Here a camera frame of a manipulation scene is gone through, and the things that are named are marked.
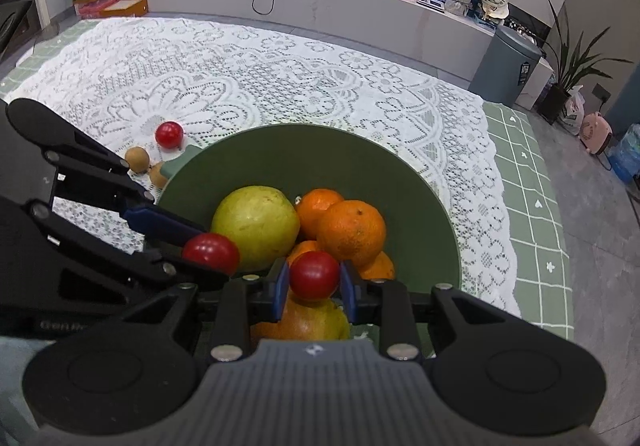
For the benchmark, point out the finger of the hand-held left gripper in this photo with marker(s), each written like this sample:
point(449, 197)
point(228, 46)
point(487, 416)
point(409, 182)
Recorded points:
point(160, 223)
point(200, 279)

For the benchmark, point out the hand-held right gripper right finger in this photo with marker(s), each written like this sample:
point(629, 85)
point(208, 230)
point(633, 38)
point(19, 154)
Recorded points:
point(348, 293)

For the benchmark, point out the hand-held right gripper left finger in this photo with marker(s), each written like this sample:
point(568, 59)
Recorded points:
point(280, 291)

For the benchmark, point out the red tomato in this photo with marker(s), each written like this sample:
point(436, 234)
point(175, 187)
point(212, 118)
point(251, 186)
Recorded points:
point(169, 134)
point(314, 276)
point(212, 253)

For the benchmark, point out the orange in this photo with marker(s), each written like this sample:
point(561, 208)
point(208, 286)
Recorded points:
point(315, 211)
point(301, 250)
point(380, 268)
point(352, 232)

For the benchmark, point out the green colander bowl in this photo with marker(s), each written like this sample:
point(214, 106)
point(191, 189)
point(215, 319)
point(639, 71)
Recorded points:
point(310, 156)

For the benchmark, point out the red-orange apple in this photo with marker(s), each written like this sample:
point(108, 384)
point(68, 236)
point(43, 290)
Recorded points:
point(305, 321)

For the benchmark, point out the brown kiwi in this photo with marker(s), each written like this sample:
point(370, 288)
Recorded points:
point(137, 159)
point(158, 174)

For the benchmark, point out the yellow-green apple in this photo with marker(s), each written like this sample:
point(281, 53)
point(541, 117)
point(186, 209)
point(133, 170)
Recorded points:
point(255, 228)

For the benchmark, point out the white lace tablecloth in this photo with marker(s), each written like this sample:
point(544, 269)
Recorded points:
point(250, 76)

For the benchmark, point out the green grid tablecloth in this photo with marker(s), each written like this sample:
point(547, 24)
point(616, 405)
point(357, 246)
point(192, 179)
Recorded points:
point(530, 206)

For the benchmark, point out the orange wooden box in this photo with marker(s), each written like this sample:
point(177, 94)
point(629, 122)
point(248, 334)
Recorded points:
point(125, 7)

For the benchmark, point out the grey trash bin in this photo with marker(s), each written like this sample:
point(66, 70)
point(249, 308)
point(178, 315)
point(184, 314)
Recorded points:
point(500, 71)

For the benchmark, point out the potted long-leaf plant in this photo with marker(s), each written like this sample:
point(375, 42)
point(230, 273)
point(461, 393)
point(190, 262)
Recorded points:
point(552, 103)

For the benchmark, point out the white marble media console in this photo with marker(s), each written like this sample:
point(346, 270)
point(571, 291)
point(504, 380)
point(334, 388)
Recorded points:
point(350, 11)

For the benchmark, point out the white plastic bag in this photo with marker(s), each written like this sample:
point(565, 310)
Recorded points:
point(575, 111)

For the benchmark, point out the pink pig-shaped heater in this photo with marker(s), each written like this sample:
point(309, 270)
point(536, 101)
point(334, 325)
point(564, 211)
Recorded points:
point(595, 131)

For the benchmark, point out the blue water jug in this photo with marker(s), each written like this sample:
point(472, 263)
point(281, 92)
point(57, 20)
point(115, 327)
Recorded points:
point(625, 153)

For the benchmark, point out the white cap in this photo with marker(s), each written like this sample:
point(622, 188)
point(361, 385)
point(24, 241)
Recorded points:
point(497, 11)

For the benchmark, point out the wall socket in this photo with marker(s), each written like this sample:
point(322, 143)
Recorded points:
point(602, 93)

